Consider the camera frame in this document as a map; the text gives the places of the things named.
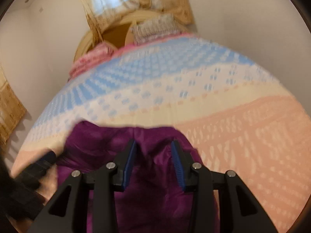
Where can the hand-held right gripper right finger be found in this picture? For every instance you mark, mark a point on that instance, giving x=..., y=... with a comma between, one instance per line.
x=178, y=168

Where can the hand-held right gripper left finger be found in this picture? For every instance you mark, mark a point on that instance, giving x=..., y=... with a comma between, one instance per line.
x=130, y=166

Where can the purple hooded puffer jacket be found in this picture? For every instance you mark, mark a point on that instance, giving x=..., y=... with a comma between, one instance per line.
x=148, y=179

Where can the person's left forearm black sleeve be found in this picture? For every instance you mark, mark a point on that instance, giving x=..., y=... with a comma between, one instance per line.
x=17, y=199

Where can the person's left hand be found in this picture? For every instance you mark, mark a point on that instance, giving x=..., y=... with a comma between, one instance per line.
x=48, y=187

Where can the beige window curtain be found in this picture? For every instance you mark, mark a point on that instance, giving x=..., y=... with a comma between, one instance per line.
x=11, y=109
x=136, y=0

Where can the bed with patterned bedspread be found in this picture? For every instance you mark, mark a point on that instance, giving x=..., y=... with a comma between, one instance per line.
x=194, y=97

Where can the pink pillow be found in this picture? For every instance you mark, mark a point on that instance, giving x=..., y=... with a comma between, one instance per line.
x=92, y=57

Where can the arched wooden headboard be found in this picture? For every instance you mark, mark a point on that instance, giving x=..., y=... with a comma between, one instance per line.
x=114, y=34

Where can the grey patterned pillow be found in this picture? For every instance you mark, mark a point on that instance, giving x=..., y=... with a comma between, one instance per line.
x=155, y=29

